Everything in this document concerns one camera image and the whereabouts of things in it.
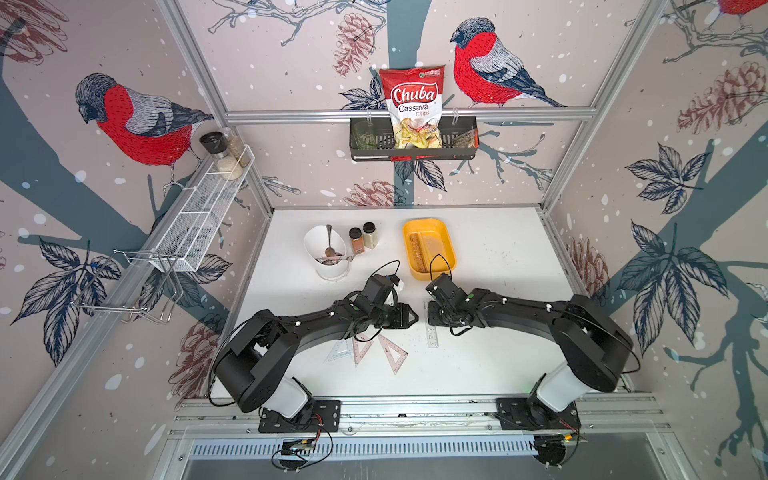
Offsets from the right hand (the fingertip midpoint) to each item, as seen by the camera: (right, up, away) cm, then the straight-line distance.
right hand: (429, 314), depth 90 cm
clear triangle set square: (-26, -9, -4) cm, 28 cm away
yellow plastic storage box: (+2, +19, +18) cm, 27 cm away
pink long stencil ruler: (-2, +18, +17) cm, 25 cm away
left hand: (-4, +2, -6) cm, 8 cm away
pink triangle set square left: (-21, -10, -6) cm, 24 cm away
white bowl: (-35, +23, +1) cm, 42 cm away
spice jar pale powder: (-19, +24, +14) cm, 34 cm away
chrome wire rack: (-63, +15, -31) cm, 72 cm away
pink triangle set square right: (-8, -10, -6) cm, 14 cm away
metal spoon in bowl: (-33, +19, +11) cm, 40 cm away
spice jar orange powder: (-24, +21, +13) cm, 35 cm away
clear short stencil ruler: (0, -6, -2) cm, 6 cm away
